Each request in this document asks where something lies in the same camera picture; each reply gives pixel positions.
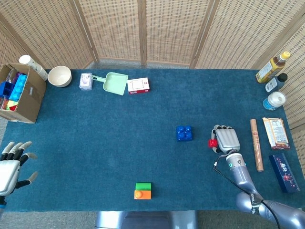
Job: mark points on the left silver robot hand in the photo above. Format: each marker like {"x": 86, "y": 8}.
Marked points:
{"x": 9, "y": 171}

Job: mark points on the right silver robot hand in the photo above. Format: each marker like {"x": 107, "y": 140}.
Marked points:
{"x": 227, "y": 139}

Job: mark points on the small red single-stud brick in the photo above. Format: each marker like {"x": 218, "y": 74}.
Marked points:
{"x": 212, "y": 143}

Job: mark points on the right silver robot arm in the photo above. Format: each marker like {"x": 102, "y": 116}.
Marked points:
{"x": 240, "y": 174}

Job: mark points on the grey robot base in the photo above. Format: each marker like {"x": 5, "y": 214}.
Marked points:
{"x": 143, "y": 220}

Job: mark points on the brown patterned roll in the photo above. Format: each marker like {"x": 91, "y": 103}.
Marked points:
{"x": 256, "y": 145}

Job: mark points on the blue four-stud brick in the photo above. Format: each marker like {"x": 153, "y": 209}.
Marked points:
{"x": 184, "y": 134}

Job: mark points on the orange snack packet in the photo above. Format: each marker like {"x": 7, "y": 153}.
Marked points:
{"x": 276, "y": 133}

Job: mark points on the white lidded jar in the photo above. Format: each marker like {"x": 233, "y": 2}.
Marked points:
{"x": 275, "y": 100}

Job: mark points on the dark blue gift box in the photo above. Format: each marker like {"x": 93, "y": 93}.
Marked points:
{"x": 283, "y": 173}

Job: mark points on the yellow and red toy piece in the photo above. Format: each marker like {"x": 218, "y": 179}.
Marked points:
{"x": 10, "y": 105}

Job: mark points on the dark bottle with black cap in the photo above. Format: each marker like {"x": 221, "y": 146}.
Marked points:
{"x": 275, "y": 83}

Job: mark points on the brown cardboard box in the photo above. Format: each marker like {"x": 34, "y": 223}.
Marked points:
{"x": 32, "y": 100}

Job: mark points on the yellow label tea bottle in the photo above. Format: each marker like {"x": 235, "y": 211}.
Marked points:
{"x": 270, "y": 70}

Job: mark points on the dark blue toy brick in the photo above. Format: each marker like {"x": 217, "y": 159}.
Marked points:
{"x": 6, "y": 89}

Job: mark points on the light blue toy brick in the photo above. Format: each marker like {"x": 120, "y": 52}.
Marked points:
{"x": 17, "y": 88}

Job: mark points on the teal tablecloth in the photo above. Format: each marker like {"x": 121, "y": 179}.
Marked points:
{"x": 95, "y": 143}

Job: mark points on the green brick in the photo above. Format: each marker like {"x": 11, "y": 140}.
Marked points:
{"x": 143, "y": 186}

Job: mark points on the orange sloped brick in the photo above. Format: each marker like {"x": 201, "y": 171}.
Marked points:
{"x": 143, "y": 195}

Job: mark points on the red and white carton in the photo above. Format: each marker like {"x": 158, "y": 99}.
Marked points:
{"x": 138, "y": 85}

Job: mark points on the beige bowl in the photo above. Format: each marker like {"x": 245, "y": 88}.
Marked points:
{"x": 59, "y": 76}

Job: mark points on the white paper cup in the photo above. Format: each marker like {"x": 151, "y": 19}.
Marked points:
{"x": 33, "y": 65}

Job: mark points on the clear plastic box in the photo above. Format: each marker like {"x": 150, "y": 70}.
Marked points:
{"x": 85, "y": 81}

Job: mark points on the light green dustpan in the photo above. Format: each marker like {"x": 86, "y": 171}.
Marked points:
{"x": 115, "y": 83}

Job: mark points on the woven bamboo folding screen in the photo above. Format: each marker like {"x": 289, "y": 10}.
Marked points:
{"x": 119, "y": 28}

